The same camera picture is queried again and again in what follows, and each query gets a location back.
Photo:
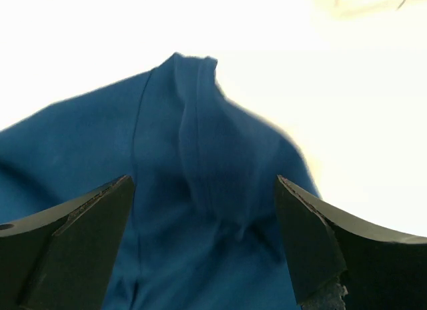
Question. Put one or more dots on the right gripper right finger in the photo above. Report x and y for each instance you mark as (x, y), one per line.
(339, 261)

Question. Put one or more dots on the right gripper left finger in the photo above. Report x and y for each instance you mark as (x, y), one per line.
(62, 257)

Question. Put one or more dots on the blue polo t-shirt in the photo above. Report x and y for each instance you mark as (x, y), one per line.
(203, 232)

